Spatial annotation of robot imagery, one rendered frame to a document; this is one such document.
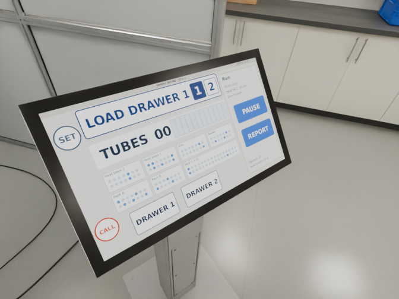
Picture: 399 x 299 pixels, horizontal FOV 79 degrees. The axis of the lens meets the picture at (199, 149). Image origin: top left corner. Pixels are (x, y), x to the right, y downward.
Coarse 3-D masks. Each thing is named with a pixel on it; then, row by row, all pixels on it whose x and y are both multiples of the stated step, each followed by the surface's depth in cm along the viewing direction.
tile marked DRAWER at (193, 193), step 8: (208, 176) 52; (216, 176) 53; (192, 184) 50; (200, 184) 51; (208, 184) 52; (216, 184) 53; (184, 192) 49; (192, 192) 50; (200, 192) 51; (208, 192) 52; (216, 192) 53; (184, 200) 49; (192, 200) 50; (200, 200) 51
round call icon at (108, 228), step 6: (108, 216) 42; (114, 216) 43; (96, 222) 41; (102, 222) 42; (108, 222) 42; (114, 222) 43; (96, 228) 41; (102, 228) 42; (108, 228) 42; (114, 228) 43; (120, 228) 43; (96, 234) 41; (102, 234) 42; (108, 234) 42; (114, 234) 43; (120, 234) 43; (102, 240) 42; (108, 240) 42
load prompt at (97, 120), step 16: (192, 80) 51; (208, 80) 53; (128, 96) 44; (144, 96) 46; (160, 96) 47; (176, 96) 49; (192, 96) 51; (208, 96) 52; (80, 112) 40; (96, 112) 42; (112, 112) 43; (128, 112) 44; (144, 112) 46; (160, 112) 47; (96, 128) 42; (112, 128) 43
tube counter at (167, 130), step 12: (204, 108) 52; (216, 108) 53; (168, 120) 48; (180, 120) 49; (192, 120) 50; (204, 120) 52; (216, 120) 53; (156, 132) 47; (168, 132) 48; (180, 132) 49; (192, 132) 50
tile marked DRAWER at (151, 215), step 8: (160, 200) 47; (168, 200) 47; (176, 200) 48; (144, 208) 45; (152, 208) 46; (160, 208) 47; (168, 208) 47; (176, 208) 48; (136, 216) 44; (144, 216) 45; (152, 216) 46; (160, 216) 47; (168, 216) 47; (136, 224) 44; (144, 224) 45; (152, 224) 46; (136, 232) 44; (144, 232) 45
